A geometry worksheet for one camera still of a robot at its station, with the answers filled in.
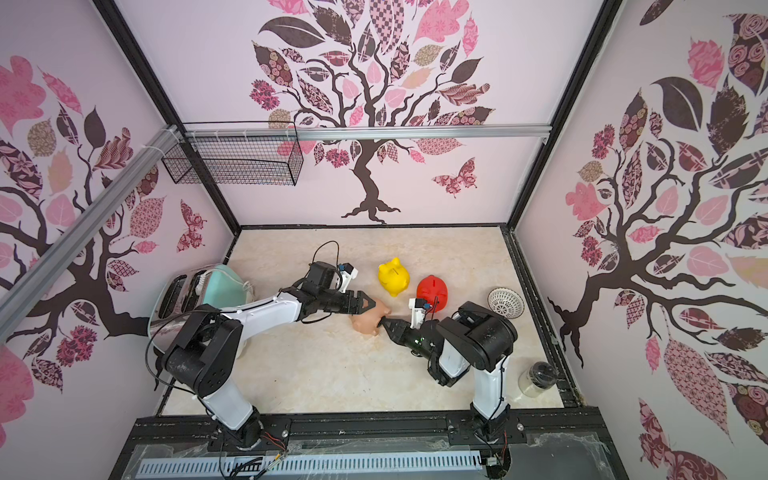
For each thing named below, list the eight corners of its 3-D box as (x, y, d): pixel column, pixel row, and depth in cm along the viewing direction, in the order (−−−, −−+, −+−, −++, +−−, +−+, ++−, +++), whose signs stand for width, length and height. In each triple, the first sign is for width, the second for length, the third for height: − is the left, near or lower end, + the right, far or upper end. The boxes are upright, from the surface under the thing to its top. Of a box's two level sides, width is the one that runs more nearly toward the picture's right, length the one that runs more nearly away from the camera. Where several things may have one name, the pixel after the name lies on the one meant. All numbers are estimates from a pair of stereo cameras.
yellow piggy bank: (390, 300, 100) (390, 285, 93) (377, 281, 105) (376, 265, 98) (410, 290, 103) (411, 275, 95) (396, 272, 108) (397, 256, 100)
